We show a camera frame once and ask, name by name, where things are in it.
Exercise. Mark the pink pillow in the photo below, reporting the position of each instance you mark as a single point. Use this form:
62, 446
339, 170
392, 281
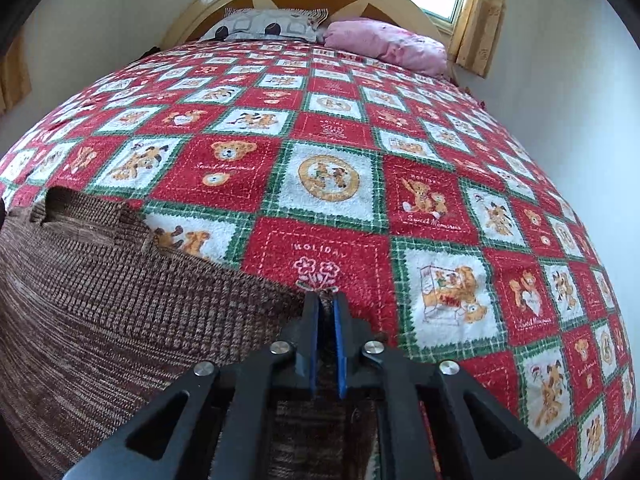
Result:
395, 45

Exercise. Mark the yellow curtain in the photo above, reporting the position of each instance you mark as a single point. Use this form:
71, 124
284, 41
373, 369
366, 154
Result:
480, 15
12, 75

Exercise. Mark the white patterned pillow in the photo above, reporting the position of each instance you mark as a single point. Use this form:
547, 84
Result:
265, 25

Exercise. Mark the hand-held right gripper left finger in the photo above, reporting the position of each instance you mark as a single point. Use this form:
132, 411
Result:
312, 340

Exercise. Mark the red checkered printed blanket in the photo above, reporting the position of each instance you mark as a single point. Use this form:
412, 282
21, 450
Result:
350, 125

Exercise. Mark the brown knit sweater sun prints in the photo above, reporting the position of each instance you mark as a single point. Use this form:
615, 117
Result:
125, 320

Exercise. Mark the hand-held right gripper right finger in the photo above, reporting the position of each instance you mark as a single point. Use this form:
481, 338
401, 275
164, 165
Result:
341, 355

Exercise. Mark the dark cloth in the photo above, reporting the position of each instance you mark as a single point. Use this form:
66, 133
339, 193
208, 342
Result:
145, 51

